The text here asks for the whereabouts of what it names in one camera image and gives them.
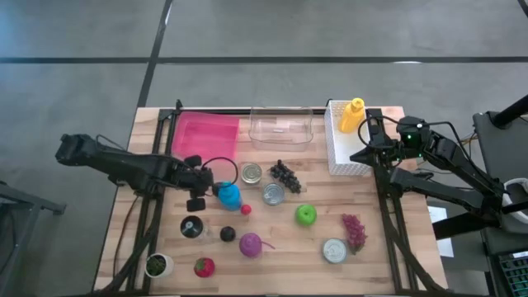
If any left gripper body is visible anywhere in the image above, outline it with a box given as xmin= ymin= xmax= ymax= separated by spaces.
xmin=175 ymin=163 xmax=218 ymax=200

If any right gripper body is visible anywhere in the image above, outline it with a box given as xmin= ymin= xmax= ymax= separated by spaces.
xmin=368 ymin=134 xmax=403 ymax=168

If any clear bottle black lid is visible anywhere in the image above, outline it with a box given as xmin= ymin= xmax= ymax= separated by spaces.
xmin=180 ymin=214 xmax=209 ymax=240

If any blue plastic bottle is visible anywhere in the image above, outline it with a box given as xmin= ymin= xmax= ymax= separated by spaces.
xmin=214 ymin=181 xmax=244 ymax=212

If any yellow plastic bottle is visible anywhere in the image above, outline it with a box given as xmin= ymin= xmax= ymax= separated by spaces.
xmin=338 ymin=97 xmax=366 ymax=134

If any tuna can gold lid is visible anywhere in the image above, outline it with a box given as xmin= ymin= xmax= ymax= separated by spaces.
xmin=240 ymin=162 xmax=263 ymax=186

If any purple plastic water bottle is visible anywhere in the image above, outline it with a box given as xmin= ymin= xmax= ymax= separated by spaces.
xmin=238 ymin=232 xmax=276 ymax=259

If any tuna can silver lid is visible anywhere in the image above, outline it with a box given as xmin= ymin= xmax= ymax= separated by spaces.
xmin=322 ymin=238 xmax=348 ymax=265
xmin=262 ymin=182 xmax=286 ymax=206

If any black grape bunch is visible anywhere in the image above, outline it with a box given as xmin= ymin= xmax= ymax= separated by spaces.
xmin=270 ymin=158 xmax=303 ymax=195

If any green apple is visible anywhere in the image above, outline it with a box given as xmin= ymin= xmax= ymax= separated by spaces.
xmin=295 ymin=204 xmax=318 ymax=228

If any white perforated bin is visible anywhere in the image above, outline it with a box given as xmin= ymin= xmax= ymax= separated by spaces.
xmin=323 ymin=99 xmax=375 ymax=177

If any pink plastic bin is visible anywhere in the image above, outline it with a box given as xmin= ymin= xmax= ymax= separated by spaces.
xmin=171 ymin=111 xmax=242 ymax=182

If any black plum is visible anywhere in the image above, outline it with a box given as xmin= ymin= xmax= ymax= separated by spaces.
xmin=219 ymin=225 xmax=237 ymax=243

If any red strawberry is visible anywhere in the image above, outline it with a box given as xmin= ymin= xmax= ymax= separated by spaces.
xmin=193 ymin=257 xmax=216 ymax=278

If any small plant white pot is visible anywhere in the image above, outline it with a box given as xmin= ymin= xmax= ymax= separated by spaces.
xmin=144 ymin=252 xmax=175 ymax=279

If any purple grape bunch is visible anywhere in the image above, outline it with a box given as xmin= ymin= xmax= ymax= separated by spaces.
xmin=341 ymin=213 xmax=368 ymax=255

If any clear plastic bin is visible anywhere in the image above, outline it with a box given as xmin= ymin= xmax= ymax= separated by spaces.
xmin=248 ymin=106 xmax=314 ymax=152

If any white paper sheet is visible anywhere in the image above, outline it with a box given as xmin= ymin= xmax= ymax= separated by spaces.
xmin=427 ymin=205 xmax=455 ymax=259

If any black cart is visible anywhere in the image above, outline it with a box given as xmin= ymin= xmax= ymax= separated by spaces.
xmin=472 ymin=110 xmax=528 ymax=297

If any black pole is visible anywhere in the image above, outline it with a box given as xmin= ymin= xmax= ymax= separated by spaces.
xmin=490 ymin=93 xmax=528 ymax=130

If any white rounded object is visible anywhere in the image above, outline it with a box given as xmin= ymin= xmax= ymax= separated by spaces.
xmin=500 ymin=177 xmax=528 ymax=210

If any grey side table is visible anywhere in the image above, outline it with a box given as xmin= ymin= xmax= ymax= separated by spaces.
xmin=0 ymin=180 xmax=68 ymax=297

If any black keyboard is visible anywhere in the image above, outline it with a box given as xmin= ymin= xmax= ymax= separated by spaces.
xmin=497 ymin=250 xmax=528 ymax=297

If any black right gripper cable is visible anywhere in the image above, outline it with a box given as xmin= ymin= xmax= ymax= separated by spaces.
xmin=356 ymin=115 xmax=413 ymax=148

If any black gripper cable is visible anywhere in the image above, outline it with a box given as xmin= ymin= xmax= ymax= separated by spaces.
xmin=356 ymin=115 xmax=413 ymax=148
xmin=200 ymin=156 xmax=240 ymax=187

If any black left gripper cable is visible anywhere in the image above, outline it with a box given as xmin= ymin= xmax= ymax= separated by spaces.
xmin=200 ymin=156 xmax=240 ymax=187

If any black aluminium table frame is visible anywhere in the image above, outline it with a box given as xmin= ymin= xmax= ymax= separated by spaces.
xmin=92 ymin=98 xmax=453 ymax=296

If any brown cable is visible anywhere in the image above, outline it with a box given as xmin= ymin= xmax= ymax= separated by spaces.
xmin=111 ymin=196 xmax=140 ymax=278

